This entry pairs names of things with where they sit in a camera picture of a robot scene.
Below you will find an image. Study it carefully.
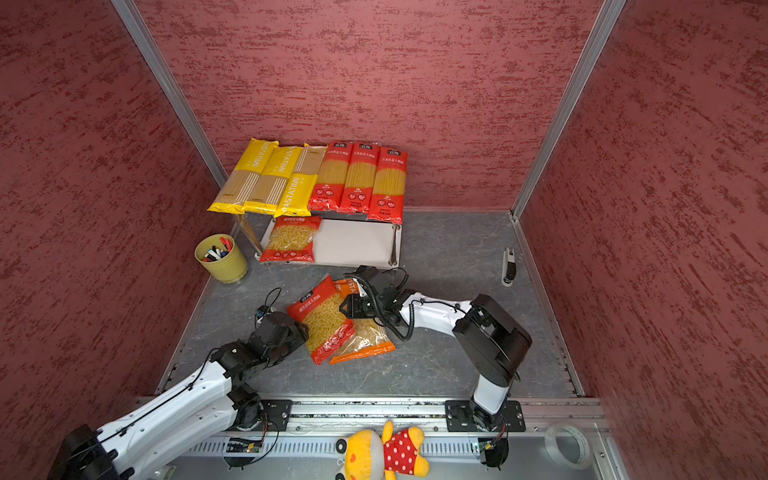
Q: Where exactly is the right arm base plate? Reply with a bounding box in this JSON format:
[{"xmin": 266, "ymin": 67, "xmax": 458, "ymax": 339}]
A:
[{"xmin": 444, "ymin": 400, "xmax": 526, "ymax": 434}]

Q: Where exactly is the yellow pen cup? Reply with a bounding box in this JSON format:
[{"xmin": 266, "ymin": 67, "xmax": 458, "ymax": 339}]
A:
[{"xmin": 194, "ymin": 234, "xmax": 248, "ymax": 284}]

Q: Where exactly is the clear tape roll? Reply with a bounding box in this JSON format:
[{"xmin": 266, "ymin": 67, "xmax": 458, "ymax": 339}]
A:
[{"xmin": 544, "ymin": 422, "xmax": 594, "ymax": 471}]

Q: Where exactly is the yellow plush toy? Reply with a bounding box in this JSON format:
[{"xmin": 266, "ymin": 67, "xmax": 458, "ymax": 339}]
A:
[{"xmin": 334, "ymin": 421, "xmax": 430, "ymax": 480}]

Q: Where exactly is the orange macaroni bag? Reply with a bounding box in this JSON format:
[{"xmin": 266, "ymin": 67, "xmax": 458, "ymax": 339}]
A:
[{"xmin": 328, "ymin": 278, "xmax": 397, "ymax": 365}]

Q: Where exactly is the red macaroni bag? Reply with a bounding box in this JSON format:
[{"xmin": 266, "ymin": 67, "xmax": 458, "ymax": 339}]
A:
[
  {"xmin": 260, "ymin": 216, "xmax": 322, "ymax": 263},
  {"xmin": 287, "ymin": 275, "xmax": 355, "ymax": 365}
]

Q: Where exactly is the yellow spaghetti pack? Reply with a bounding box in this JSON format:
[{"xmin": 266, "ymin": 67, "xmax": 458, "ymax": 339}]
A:
[
  {"xmin": 274, "ymin": 145, "xmax": 327, "ymax": 217},
  {"xmin": 208, "ymin": 139, "xmax": 279, "ymax": 215},
  {"xmin": 243, "ymin": 146, "xmax": 303, "ymax": 215}
]

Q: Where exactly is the small white black device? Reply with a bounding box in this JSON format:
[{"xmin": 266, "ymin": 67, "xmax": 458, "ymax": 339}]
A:
[{"xmin": 501, "ymin": 247, "xmax": 517, "ymax": 287}]

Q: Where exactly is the white two-tier shelf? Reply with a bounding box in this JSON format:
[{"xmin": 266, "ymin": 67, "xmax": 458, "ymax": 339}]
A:
[{"xmin": 231, "ymin": 212, "xmax": 402, "ymax": 269}]

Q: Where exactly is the left aluminium corner post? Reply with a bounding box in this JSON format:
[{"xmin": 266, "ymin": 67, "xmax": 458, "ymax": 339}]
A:
[{"xmin": 110, "ymin": 0, "xmax": 228, "ymax": 187}]

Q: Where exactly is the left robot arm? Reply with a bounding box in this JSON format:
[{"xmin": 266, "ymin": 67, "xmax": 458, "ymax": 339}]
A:
[{"xmin": 48, "ymin": 312, "xmax": 309, "ymax": 479}]

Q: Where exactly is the red spaghetti pack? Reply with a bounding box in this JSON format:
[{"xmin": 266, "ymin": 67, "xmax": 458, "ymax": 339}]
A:
[
  {"xmin": 338, "ymin": 142, "xmax": 381, "ymax": 214},
  {"xmin": 308, "ymin": 141, "xmax": 353, "ymax": 211},
  {"xmin": 368, "ymin": 148, "xmax": 408, "ymax": 225}
]

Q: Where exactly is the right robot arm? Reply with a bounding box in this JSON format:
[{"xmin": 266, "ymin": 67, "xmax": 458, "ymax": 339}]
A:
[{"xmin": 339, "ymin": 265, "xmax": 533, "ymax": 435}]

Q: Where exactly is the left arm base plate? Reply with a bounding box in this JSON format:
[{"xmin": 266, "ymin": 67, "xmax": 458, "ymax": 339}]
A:
[{"xmin": 233, "ymin": 399, "xmax": 294, "ymax": 432}]

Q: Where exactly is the right aluminium corner post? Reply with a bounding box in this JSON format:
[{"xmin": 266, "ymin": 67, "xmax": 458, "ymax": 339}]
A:
[{"xmin": 511, "ymin": 0, "xmax": 626, "ymax": 222}]

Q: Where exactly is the aluminium corner post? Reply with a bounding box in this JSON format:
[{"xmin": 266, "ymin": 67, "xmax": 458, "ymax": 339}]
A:
[
  {"xmin": 511, "ymin": 0, "xmax": 626, "ymax": 222},
  {"xmin": 110, "ymin": 0, "xmax": 228, "ymax": 187}
]

